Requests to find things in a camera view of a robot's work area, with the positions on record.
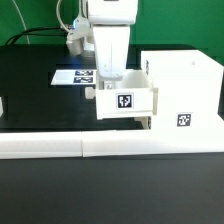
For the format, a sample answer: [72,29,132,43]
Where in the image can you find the white drawer cabinet frame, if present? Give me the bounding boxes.
[141,50,224,130]

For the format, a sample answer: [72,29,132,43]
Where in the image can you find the thin white cable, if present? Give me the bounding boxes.
[11,0,31,45]

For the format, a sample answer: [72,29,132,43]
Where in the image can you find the white drawer box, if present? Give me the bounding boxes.
[134,117,151,130]
[85,69,156,120]

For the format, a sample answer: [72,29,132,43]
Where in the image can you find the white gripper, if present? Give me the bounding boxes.
[65,0,139,90]

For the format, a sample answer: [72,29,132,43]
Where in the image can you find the white L-shaped fence wall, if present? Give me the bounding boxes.
[0,113,224,160]

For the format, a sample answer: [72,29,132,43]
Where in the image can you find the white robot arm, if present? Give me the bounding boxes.
[66,0,138,82]

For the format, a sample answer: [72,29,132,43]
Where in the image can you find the black cable bundle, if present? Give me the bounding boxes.
[4,26,69,46]

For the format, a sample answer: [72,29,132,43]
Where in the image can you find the white front drawer box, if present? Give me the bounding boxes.
[134,117,151,130]

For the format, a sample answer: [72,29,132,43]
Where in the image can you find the white marker sheet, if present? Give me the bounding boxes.
[51,69,96,85]

